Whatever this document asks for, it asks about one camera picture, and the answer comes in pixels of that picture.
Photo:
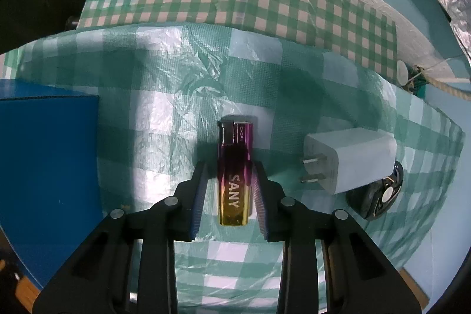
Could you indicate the white charger plug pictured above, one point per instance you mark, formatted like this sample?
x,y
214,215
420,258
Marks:
x,y
357,159

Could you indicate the small white round cap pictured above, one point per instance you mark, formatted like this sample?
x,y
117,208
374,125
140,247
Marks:
x,y
402,73

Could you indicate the black round disc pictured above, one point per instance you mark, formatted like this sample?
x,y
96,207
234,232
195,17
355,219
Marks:
x,y
371,205

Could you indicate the blue cardboard box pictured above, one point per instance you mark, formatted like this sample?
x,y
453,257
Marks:
x,y
48,170

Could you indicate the purple and yellow lighter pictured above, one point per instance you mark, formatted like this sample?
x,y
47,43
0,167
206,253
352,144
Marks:
x,y
235,167

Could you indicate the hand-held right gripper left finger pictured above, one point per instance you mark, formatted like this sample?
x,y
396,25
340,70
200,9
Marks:
x,y
197,203

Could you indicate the large-check green plastic tablecloth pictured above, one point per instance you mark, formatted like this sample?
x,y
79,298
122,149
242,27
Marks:
x,y
165,78

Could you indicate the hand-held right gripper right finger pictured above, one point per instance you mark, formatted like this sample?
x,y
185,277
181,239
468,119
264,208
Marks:
x,y
262,207

